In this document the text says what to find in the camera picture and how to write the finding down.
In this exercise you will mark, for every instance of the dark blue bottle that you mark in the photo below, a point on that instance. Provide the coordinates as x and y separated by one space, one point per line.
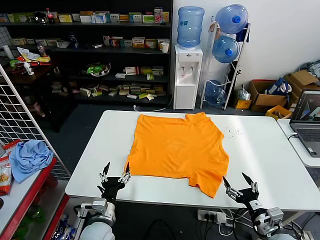
73 41

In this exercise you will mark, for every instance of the blue white medicine box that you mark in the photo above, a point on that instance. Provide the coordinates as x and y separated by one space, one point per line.
98 18

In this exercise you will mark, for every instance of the purple bottle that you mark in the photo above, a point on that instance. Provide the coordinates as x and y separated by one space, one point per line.
41 50

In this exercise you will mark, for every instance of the orange snack bag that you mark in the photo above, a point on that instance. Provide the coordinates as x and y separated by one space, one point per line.
5 177

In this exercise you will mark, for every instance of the white plastic bottle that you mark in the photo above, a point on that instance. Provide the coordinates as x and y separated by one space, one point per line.
28 69

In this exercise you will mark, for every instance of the red and white shelf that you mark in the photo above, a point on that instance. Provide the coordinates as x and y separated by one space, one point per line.
20 195

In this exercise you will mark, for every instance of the blue shopping bag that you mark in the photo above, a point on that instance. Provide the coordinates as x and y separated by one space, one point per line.
277 87

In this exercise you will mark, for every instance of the small yellow box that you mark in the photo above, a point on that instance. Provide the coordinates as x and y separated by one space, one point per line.
243 103

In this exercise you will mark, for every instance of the red white flat box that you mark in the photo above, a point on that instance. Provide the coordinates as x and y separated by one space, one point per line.
131 70

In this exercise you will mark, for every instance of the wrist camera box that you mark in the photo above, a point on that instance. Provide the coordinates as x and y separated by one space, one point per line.
98 205
275 215

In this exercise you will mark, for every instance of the orange white medicine box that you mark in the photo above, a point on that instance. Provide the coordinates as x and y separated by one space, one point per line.
138 43

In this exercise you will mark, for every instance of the blue plastic water jug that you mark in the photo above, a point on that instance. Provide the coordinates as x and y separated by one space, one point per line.
190 27
225 50
231 18
215 93

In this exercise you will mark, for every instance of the grey blue clothes pile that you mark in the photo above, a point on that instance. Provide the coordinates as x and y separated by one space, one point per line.
312 68

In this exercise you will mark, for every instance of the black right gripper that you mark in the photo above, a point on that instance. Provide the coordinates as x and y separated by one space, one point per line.
248 196

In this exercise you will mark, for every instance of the dark wooden table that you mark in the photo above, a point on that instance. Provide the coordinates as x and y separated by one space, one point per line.
37 75

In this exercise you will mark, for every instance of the yellow snack bag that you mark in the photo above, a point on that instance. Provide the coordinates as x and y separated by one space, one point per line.
42 59

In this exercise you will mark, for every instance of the light blue cloth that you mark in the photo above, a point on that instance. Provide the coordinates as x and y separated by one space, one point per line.
30 160

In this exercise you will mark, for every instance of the white cylinder container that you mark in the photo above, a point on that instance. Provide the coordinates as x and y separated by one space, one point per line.
6 52

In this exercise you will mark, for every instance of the white power strip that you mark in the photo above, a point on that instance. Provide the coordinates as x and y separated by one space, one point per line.
211 216

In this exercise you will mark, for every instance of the pink white carton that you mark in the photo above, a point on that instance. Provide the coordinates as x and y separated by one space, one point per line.
158 15

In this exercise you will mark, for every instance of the blue white package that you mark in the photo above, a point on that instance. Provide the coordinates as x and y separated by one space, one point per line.
63 230

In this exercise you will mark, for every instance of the clear plastic bag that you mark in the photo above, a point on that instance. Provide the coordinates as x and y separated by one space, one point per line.
243 93

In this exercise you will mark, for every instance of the orange t-shirt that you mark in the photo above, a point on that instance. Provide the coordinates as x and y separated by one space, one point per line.
175 150

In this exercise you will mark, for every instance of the black shelf unit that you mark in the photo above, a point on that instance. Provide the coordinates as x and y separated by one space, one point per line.
112 62

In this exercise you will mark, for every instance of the black shiny helmet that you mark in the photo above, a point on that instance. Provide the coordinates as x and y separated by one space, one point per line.
40 17

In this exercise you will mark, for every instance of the red white snack pack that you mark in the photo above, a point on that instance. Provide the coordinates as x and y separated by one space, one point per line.
11 146

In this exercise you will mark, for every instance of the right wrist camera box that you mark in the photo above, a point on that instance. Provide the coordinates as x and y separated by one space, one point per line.
275 215

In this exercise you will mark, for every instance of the yellow plastic crate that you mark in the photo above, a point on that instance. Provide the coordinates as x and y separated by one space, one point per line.
278 112

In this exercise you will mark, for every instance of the closed cardboard box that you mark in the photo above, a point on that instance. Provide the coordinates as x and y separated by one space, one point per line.
302 78

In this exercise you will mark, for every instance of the bowl of green fruit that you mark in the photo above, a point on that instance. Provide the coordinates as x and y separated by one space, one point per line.
96 70

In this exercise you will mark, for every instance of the grey laptop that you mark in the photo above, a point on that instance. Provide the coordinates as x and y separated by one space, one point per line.
306 135

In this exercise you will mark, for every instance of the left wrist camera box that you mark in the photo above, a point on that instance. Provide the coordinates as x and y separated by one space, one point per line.
98 205

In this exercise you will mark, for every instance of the white metal jug rack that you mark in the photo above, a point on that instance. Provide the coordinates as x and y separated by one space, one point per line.
227 100

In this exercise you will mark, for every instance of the white water dispenser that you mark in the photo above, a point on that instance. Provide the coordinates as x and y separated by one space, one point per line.
185 85

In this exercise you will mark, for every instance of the open cardboard box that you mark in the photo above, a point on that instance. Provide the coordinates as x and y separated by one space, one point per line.
270 98

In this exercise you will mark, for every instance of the white paper cup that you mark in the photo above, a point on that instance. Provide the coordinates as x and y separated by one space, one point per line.
165 48

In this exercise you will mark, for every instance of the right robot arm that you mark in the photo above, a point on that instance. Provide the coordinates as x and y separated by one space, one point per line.
260 222

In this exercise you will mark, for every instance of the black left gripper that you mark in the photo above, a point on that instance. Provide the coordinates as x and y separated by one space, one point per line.
111 185

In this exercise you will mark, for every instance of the green plastic bottle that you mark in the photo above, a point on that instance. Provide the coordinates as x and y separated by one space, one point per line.
36 215

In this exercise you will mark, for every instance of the white mesh basket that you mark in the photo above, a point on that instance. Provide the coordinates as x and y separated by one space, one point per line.
62 44

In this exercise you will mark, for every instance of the cola bottle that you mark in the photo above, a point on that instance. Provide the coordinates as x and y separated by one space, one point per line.
50 17

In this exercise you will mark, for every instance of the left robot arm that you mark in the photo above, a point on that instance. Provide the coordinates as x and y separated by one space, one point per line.
97 231

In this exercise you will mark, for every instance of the yellow green medicine box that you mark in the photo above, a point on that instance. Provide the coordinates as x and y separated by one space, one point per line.
65 18

